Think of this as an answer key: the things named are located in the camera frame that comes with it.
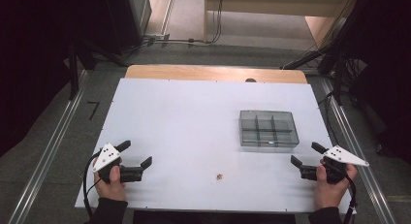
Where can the light wooden shelf unit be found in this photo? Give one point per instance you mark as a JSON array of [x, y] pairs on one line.
[[274, 4]]

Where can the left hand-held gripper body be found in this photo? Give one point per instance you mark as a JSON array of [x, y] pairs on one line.
[[106, 156]]

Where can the floor power strip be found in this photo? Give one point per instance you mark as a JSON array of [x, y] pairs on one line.
[[158, 38]]

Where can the dark grey cabinet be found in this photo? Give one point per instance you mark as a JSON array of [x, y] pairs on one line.
[[129, 20]]

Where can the clear plastic compartment box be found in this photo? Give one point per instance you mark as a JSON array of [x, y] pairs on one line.
[[268, 130]]

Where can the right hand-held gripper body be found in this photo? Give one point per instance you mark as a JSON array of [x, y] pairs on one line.
[[342, 156]]

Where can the dark curtain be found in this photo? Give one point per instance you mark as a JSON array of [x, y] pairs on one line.
[[391, 72], [29, 56]]

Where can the small brown item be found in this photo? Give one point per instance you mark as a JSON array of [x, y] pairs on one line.
[[219, 176]]

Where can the wooden table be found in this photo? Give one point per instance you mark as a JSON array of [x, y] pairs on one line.
[[210, 73]]

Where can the white table board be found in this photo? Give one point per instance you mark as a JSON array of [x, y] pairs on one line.
[[181, 120]]

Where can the black metal stand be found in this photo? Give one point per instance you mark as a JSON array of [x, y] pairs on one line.
[[73, 72]]

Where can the person's right hand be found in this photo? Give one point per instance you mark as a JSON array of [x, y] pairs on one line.
[[329, 195]]

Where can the person's left hand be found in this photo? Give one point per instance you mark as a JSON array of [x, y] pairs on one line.
[[111, 190]]

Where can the metal floor rail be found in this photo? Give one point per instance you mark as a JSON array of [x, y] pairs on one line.
[[48, 153], [362, 146]]

